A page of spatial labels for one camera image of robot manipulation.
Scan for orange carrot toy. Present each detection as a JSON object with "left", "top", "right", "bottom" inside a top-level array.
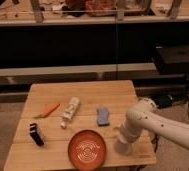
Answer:
[{"left": 35, "top": 102, "right": 60, "bottom": 119}]

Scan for black stapler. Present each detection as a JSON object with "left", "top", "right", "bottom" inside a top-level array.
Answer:
[{"left": 29, "top": 123, "right": 44, "bottom": 146}]

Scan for orange ribbed plate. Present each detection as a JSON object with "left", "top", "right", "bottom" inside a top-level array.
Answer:
[{"left": 67, "top": 130, "right": 107, "bottom": 171}]

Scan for long shelf bench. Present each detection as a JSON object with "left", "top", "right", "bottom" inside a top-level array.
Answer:
[{"left": 0, "top": 0, "right": 189, "bottom": 27}]

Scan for wooden table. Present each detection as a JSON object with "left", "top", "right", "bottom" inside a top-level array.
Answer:
[{"left": 4, "top": 80, "right": 156, "bottom": 171}]

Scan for black box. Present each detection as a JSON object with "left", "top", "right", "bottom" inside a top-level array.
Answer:
[{"left": 153, "top": 45, "right": 189, "bottom": 75}]

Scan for blue eraser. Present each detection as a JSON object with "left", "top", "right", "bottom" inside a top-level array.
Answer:
[{"left": 97, "top": 107, "right": 109, "bottom": 126}]

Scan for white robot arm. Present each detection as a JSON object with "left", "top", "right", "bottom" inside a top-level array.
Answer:
[{"left": 114, "top": 98, "right": 189, "bottom": 155}]

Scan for white plastic bottle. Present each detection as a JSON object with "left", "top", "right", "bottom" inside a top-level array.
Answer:
[{"left": 60, "top": 97, "right": 80, "bottom": 129}]

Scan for red cluttered items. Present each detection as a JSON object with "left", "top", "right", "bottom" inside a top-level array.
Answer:
[{"left": 61, "top": 0, "right": 119, "bottom": 18}]

